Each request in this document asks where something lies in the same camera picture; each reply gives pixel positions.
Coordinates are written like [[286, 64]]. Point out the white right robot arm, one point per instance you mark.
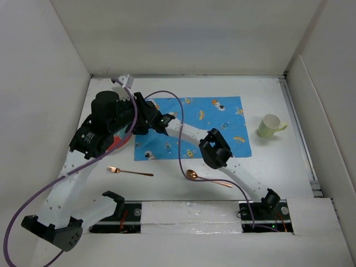
[[215, 151]]

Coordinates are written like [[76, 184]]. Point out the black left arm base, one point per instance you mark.
[[127, 221]]

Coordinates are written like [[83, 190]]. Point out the pale green mug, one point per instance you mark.
[[270, 124]]

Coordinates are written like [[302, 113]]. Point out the copper fork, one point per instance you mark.
[[117, 171]]

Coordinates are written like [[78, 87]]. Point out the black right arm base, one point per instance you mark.
[[262, 221]]

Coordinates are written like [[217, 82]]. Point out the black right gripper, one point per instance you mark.
[[140, 131]]

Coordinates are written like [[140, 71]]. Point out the red and teal plate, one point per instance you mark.
[[120, 139]]

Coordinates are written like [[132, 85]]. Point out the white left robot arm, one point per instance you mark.
[[57, 221]]

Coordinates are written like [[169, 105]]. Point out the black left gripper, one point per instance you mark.
[[129, 102]]

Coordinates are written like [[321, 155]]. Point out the copper spoon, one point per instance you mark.
[[192, 175]]

